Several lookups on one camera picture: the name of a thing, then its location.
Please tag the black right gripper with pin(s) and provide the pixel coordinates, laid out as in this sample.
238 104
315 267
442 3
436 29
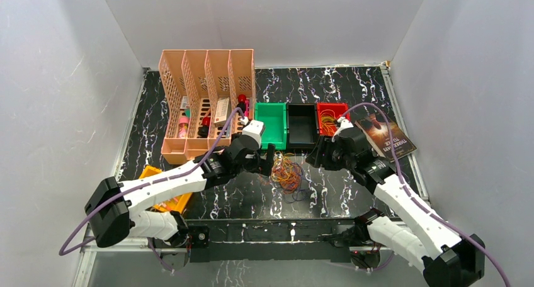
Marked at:
315 158

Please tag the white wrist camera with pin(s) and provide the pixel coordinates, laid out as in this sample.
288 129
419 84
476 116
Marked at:
342 124
253 129

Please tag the beige plastic file organizer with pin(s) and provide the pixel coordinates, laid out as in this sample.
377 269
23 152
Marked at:
195 82

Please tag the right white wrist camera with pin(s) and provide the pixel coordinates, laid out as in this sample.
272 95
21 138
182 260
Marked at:
342 124

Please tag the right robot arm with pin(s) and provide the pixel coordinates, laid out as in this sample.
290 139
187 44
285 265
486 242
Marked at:
443 257

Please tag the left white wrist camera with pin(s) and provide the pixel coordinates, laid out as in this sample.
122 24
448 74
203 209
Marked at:
253 129

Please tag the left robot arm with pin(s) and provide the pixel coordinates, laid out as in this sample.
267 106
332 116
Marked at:
121 209

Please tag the red storage bin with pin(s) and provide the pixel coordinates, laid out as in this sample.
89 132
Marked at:
327 114

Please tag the pink glue bottle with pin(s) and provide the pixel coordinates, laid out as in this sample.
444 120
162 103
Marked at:
183 127

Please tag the red and black stamp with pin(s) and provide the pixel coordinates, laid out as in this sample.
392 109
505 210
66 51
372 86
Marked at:
203 130

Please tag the black storage bin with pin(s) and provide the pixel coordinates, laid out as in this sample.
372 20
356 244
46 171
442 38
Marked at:
302 126

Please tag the dark paperback book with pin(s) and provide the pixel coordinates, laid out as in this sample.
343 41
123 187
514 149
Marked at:
383 133

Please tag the green storage bin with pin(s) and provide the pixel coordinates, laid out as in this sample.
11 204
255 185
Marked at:
274 117

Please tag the small barcode box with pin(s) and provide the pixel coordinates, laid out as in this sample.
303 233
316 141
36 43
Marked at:
184 104

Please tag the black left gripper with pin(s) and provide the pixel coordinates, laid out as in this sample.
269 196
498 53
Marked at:
262 163

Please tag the white cardboard box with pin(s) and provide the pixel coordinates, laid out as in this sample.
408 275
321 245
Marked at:
222 112

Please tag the yellow tray with pens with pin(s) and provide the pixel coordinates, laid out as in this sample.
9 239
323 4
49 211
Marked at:
169 201

